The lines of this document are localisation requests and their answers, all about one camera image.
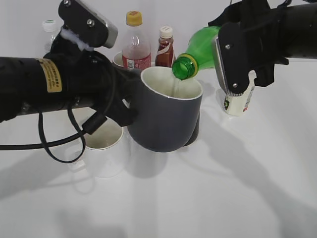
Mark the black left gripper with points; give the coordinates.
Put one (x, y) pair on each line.
(90, 77)

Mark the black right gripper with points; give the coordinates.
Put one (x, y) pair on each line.
(261, 27)

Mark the green sprite bottle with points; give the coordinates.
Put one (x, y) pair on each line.
(198, 55)

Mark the gray ceramic mug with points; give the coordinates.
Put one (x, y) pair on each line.
(166, 109)

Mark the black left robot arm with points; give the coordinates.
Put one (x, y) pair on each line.
(29, 86)

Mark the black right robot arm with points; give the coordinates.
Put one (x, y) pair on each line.
(298, 34)

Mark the red ceramic mug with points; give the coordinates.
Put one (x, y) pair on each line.
(117, 60)

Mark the cola bottle red label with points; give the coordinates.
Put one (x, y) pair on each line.
(136, 51)

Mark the clear water bottle green label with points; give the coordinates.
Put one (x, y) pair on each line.
(51, 29)

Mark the brown coffee drink bottle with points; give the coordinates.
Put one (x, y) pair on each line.
(165, 54)

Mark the white ceramic mug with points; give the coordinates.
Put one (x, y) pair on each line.
(107, 151)

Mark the white milk bottle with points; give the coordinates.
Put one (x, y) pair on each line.
(237, 105)

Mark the black ceramic mug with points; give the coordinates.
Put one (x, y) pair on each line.
(194, 134)

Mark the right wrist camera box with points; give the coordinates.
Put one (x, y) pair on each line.
(230, 56)

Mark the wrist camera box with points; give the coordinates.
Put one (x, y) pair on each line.
(85, 23)
(230, 56)

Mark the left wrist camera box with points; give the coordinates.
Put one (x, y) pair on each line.
(85, 23)

